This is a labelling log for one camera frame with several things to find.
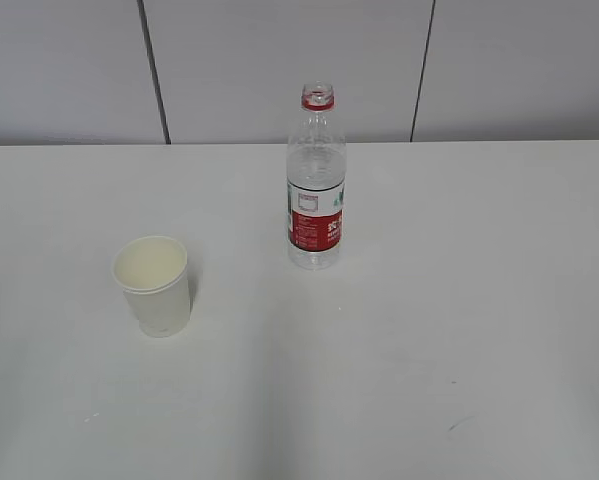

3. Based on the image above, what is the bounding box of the clear plastic water bottle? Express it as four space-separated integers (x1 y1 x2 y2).
286 81 347 270

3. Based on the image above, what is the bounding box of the white paper cup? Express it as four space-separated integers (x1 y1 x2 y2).
112 236 191 338

